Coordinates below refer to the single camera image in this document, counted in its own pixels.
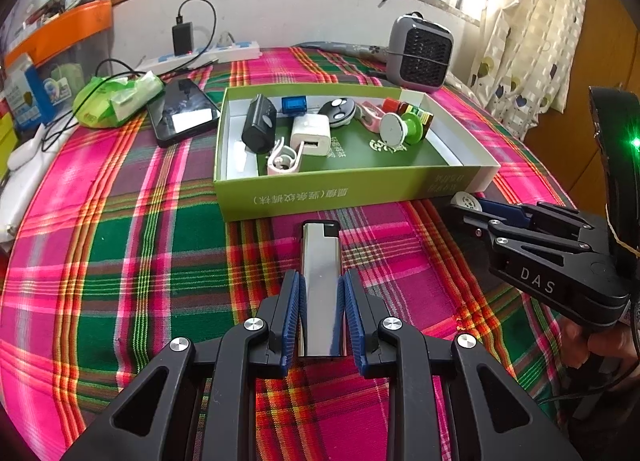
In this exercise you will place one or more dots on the white USB charger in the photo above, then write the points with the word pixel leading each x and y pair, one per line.
pixel 310 133

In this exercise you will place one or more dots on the orange lidded storage bin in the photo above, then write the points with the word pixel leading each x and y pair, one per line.
pixel 65 26

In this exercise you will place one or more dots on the black bike light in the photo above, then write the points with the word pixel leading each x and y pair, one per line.
pixel 257 123

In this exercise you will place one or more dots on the large pink plastic clip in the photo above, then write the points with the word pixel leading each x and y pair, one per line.
pixel 282 163

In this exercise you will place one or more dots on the white round bottle cap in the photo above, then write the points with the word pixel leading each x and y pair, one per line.
pixel 466 202

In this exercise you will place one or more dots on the grey fan heater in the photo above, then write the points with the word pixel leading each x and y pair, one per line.
pixel 422 53

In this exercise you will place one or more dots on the black smartphone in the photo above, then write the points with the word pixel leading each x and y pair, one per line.
pixel 182 113

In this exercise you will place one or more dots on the brown bottle with red cap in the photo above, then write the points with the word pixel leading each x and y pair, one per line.
pixel 417 116

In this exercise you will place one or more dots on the black power adapter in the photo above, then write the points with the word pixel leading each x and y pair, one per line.
pixel 182 40

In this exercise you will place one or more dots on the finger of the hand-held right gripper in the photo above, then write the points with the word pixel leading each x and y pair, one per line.
pixel 505 213
pixel 525 238

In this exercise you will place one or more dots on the blue USB flash drive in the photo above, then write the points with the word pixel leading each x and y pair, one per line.
pixel 291 106

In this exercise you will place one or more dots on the green cardboard box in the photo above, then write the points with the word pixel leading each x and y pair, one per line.
pixel 325 196

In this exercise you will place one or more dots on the plaid blanket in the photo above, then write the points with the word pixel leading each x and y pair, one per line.
pixel 150 241

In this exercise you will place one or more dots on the silver lighter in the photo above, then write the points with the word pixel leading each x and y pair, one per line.
pixel 320 281

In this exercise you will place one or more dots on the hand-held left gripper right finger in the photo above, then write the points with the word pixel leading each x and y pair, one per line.
pixel 352 326

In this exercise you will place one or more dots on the green white plastic spool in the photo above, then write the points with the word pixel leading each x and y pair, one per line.
pixel 395 127

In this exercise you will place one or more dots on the small pink plastic clip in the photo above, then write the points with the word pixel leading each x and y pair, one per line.
pixel 370 113

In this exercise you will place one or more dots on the wooden wardrobe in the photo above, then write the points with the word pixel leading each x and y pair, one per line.
pixel 600 41

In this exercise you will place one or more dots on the black round remote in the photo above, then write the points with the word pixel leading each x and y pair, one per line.
pixel 337 113

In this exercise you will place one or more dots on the floral curtain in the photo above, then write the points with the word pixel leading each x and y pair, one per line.
pixel 530 31

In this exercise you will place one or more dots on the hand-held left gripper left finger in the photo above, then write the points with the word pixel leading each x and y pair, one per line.
pixel 292 326

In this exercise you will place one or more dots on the yellow cardboard box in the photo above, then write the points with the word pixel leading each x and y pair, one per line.
pixel 4 141

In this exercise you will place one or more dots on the green wipes packet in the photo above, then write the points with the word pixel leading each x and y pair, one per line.
pixel 115 101

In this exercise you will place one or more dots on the blue white carton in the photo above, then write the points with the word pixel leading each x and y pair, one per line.
pixel 22 91

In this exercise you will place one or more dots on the grey floral cloth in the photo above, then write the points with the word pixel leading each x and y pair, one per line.
pixel 345 48

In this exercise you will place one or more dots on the white power strip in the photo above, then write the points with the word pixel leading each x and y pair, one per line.
pixel 225 51

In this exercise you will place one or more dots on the person's right hand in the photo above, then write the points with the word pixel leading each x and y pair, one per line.
pixel 625 346

